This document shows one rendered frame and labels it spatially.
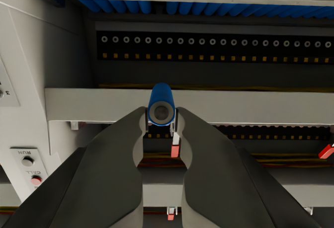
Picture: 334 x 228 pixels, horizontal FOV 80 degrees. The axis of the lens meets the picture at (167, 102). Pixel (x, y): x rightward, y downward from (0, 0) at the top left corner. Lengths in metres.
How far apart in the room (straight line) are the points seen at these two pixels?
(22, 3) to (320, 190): 0.55
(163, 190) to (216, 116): 0.19
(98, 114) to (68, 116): 0.04
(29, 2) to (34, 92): 0.10
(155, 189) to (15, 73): 0.28
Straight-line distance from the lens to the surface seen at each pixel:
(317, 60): 0.50
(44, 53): 0.32
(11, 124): 0.35
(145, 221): 0.66
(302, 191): 0.49
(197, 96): 0.28
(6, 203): 0.51
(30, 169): 0.40
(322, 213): 0.77
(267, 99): 0.31
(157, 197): 0.41
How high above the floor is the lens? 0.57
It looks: 30 degrees up
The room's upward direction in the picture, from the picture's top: 178 degrees counter-clockwise
